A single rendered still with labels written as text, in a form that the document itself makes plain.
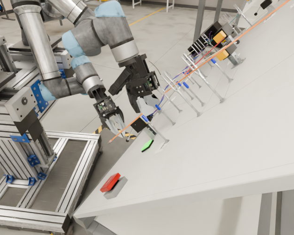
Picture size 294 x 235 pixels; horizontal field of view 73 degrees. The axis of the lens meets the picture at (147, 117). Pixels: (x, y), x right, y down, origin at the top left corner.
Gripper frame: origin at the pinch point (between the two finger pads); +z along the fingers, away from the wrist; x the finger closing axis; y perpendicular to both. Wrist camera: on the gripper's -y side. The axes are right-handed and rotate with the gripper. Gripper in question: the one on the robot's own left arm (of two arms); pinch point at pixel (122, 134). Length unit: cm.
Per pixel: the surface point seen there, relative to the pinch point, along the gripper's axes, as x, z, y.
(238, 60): 42.4, 1.8, 21.2
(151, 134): 9.0, 6.6, 7.8
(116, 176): -5.9, 12.4, 22.9
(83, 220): -26.1, 19.4, 2.1
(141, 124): 7.8, 2.0, 10.6
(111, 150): -22, -12, -131
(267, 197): 38, 52, -9
